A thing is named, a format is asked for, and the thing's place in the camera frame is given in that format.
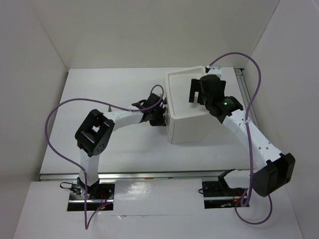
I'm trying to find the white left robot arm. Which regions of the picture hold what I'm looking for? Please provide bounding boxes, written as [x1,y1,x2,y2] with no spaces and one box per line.
[75,93,166,199]

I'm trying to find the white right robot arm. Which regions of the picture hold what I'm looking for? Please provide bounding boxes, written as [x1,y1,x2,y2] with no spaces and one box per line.
[189,74,296,197]

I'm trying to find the white drawer cabinet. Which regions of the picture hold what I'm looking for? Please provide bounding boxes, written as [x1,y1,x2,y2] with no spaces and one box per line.
[165,66,214,144]

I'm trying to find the aluminium side rail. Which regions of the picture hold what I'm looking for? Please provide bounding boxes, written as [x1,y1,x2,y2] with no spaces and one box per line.
[234,68,247,87]

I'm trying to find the aluminium front rail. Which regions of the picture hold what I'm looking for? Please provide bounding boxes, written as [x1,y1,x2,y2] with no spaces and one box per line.
[39,170,228,181]

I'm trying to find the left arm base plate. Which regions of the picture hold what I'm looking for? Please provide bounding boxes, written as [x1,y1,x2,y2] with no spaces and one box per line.
[66,182,115,212]

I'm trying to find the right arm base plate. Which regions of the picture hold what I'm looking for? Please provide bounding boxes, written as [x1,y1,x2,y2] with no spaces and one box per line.
[198,181,245,209]

